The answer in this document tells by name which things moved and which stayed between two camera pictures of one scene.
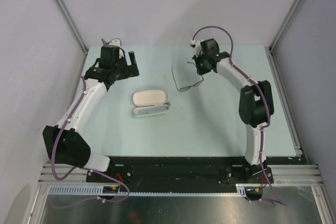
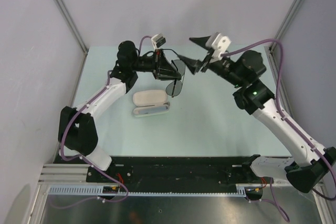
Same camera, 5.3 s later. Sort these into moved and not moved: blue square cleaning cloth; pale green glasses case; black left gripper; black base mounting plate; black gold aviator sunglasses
Moved: black gold aviator sunglasses; black left gripper
Not moved: black base mounting plate; pale green glasses case; blue square cleaning cloth
